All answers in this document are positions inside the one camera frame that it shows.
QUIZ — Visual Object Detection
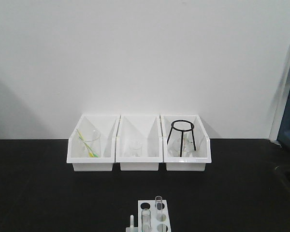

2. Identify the rear clear test tube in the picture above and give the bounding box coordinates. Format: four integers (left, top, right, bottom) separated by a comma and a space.
155, 196, 164, 215

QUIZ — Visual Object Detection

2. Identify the clear test tube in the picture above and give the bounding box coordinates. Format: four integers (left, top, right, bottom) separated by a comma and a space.
141, 209, 151, 232
155, 196, 164, 215

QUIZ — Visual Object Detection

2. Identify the front clear test tube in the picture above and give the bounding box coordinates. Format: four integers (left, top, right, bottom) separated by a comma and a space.
141, 209, 151, 232

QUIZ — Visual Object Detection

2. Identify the white test tube rack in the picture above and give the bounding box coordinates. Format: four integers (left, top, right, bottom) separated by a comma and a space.
125, 200, 172, 232

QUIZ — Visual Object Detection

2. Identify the middle white storage bin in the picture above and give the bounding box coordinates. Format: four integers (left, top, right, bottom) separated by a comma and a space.
116, 115, 163, 171

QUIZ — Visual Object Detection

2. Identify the white storage bin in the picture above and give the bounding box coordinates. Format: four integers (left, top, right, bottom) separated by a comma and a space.
116, 115, 163, 171
66, 115, 120, 172
160, 115, 212, 171

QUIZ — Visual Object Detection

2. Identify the black metal tripod stand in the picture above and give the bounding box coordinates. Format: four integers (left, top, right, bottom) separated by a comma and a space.
167, 119, 196, 151

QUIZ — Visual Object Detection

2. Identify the small clear glass beaker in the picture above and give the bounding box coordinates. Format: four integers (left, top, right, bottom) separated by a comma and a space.
129, 141, 143, 157

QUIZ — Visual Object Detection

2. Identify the clear glass flask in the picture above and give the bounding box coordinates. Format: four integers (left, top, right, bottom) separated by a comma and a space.
171, 136, 194, 157

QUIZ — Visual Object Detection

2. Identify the right white storage bin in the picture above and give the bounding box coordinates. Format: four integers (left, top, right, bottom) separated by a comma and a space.
160, 115, 212, 171

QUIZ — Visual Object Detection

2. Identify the large clear glass beaker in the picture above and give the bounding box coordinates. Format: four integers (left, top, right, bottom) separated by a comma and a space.
81, 129, 101, 158

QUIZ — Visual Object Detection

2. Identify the left white storage bin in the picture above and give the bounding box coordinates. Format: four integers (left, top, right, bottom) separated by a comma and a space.
66, 115, 120, 172

